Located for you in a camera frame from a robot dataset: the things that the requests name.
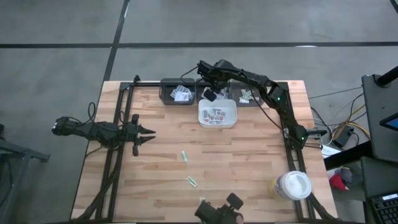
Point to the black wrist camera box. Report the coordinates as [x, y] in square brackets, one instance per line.
[205, 67]

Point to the grey glove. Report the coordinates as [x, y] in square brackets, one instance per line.
[346, 175]

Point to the black keyboard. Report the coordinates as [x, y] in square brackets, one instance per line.
[385, 210]

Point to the green print packet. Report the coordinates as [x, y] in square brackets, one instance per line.
[243, 100]
[201, 199]
[253, 99]
[184, 156]
[245, 93]
[191, 181]

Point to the black pole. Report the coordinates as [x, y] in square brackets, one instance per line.
[387, 76]

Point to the red cloth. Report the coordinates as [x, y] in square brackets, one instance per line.
[337, 183]

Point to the black handheld device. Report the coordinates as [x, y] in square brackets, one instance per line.
[217, 213]

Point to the grey metal bracket plate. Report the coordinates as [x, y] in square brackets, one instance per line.
[286, 133]

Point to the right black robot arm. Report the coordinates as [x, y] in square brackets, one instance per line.
[264, 84]

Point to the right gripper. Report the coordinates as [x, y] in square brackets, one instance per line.
[217, 81]

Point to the white paper sheet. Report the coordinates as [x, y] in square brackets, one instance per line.
[329, 151]

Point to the white plastic bin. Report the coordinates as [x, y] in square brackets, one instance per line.
[203, 121]

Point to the black power adapter box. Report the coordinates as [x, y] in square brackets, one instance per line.
[342, 136]

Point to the grey print white packet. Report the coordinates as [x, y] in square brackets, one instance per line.
[205, 114]

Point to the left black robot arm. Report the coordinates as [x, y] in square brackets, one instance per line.
[93, 130]

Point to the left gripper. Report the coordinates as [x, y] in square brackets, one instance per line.
[134, 133]

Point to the grey translucent plastic bin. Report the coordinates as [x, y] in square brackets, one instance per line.
[166, 93]
[261, 93]
[199, 85]

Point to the blue screen tablet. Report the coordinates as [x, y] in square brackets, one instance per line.
[390, 122]

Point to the black floor stand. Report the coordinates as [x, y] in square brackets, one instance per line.
[18, 152]

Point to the dark side desk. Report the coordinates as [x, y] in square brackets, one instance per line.
[376, 102]

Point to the blue striped bandage packet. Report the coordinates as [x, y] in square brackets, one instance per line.
[174, 92]
[183, 96]
[183, 88]
[191, 94]

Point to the disinfecting wipes canister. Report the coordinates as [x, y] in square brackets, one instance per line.
[292, 185]

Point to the person's hand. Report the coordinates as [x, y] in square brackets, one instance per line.
[239, 220]

